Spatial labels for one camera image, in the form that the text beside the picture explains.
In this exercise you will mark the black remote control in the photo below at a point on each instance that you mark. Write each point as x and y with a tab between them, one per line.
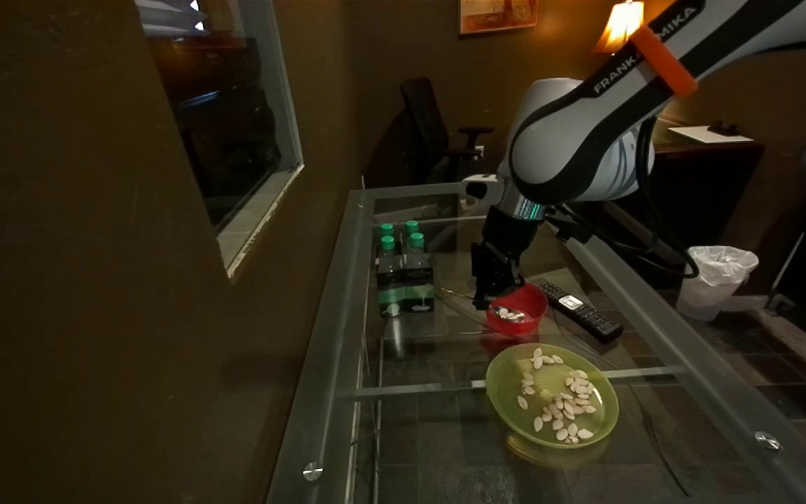
582	314

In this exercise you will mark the white lined trash bin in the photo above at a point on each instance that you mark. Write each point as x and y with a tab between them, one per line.
721	270

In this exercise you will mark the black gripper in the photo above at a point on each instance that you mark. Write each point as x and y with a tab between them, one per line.
498	256

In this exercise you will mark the framed wall picture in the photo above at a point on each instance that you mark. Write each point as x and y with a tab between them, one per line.
496	15

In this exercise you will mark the pack of green-capped bottles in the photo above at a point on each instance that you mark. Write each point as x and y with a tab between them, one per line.
405	270

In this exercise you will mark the table lamp with shade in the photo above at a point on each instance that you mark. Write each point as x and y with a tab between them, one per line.
622	21

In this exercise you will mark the green plastic plate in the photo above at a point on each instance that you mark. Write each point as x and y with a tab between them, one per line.
501	384

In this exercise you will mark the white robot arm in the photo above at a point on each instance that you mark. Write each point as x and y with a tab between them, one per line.
589	137

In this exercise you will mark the red plastic bowl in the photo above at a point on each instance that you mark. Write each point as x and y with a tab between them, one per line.
515	314

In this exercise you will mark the pile of white seeds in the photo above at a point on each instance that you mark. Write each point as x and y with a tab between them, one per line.
559	395

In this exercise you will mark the dark wooden side desk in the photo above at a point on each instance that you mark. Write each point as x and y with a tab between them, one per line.
697	186

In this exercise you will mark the black office chair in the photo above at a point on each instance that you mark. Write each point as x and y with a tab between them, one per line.
438	158

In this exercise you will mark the window with white frame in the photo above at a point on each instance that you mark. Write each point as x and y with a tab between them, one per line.
227	85

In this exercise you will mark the white paper on desk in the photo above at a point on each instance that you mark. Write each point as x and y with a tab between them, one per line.
710	134

